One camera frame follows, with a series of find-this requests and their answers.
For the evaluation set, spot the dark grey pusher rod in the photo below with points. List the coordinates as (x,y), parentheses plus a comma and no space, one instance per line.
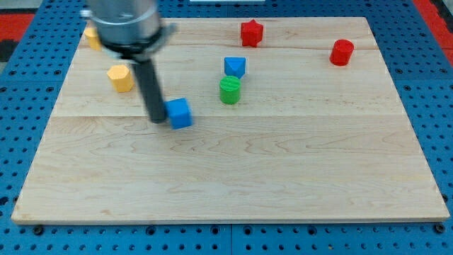
(149,87)

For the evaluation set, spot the yellow hexagon block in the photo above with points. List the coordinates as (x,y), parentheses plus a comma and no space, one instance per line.
(121,78)

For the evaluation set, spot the blue cube block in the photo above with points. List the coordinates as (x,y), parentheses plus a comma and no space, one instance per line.
(179,113)

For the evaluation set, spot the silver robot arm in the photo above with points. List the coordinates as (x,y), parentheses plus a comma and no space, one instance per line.
(133,30)

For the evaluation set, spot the yellow block behind arm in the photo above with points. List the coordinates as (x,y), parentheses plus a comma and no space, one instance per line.
(93,40)

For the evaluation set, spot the green cylinder block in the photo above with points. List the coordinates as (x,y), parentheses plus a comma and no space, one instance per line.
(230,90)

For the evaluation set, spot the blue triangle block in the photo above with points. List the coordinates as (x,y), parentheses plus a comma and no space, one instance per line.
(235,66)

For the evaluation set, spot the red star block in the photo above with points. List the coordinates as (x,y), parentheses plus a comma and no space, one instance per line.
(251,33)

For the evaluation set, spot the wooden board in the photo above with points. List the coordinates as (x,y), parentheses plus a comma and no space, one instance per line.
(308,141)

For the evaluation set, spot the red cylinder block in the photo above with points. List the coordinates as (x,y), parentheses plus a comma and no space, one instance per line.
(341,52)

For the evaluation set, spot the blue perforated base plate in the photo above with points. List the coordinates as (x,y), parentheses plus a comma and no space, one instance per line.
(35,73)

